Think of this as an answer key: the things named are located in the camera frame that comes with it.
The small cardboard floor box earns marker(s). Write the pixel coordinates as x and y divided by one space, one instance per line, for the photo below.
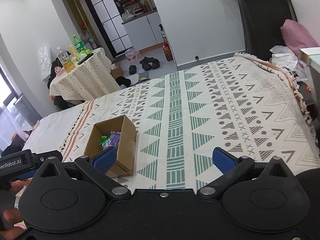
117 71

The white spray bottle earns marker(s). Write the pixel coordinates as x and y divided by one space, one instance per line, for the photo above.
162 32

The green tissue pack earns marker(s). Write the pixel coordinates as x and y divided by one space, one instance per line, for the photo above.
85 54

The black framed glass door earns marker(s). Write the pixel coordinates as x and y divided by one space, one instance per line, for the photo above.
107 22

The black slipper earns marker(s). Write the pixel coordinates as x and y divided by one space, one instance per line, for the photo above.
155 63
132 69
147 60
146 66

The black bag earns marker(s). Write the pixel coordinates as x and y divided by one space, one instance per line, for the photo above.
123 81

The clear bottle with yellow drink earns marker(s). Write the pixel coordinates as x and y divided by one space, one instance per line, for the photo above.
65 61

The white bed sheet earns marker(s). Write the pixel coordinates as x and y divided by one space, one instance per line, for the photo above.
50 127

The bubble wrap sheet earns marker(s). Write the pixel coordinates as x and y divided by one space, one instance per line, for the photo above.
44 62

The purple mochi packet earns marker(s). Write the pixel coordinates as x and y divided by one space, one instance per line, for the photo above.
115 138

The pink wrapped bottle pack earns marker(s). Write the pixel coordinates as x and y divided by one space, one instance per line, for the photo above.
132 55

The brown cardboard box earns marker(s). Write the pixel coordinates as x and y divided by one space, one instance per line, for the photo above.
125 140

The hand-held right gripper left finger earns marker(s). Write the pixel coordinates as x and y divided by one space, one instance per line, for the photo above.
105 160

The black clothing pile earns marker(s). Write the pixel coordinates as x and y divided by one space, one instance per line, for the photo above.
62 102

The person's left hand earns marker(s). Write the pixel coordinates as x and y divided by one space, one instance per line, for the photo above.
18 186

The pink pillow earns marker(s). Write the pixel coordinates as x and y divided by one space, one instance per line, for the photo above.
297 35

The white desk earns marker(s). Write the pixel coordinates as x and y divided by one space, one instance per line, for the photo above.
312 65

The white kitchen cabinet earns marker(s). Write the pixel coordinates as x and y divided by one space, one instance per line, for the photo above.
142 32

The green soda bottle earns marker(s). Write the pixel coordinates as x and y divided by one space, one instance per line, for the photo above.
78 45

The kitchen shelf rack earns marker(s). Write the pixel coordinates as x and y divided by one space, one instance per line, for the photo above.
135 7

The table with dotted tablecloth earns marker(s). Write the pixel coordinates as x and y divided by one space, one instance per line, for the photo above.
87 80

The small grey fan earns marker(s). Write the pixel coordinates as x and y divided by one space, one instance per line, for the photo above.
90 41

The small yellow bottle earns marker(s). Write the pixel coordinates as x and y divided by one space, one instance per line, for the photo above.
72 51

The white crumpled clothes pile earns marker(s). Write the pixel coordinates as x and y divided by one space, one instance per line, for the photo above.
285 57

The pink cartoon box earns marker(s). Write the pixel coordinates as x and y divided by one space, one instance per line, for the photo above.
60 71

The black office chair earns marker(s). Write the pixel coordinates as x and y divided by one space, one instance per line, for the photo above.
260 25

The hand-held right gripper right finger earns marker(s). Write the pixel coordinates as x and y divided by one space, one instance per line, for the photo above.
223 160

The window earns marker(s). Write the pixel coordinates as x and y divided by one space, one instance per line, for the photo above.
6 100

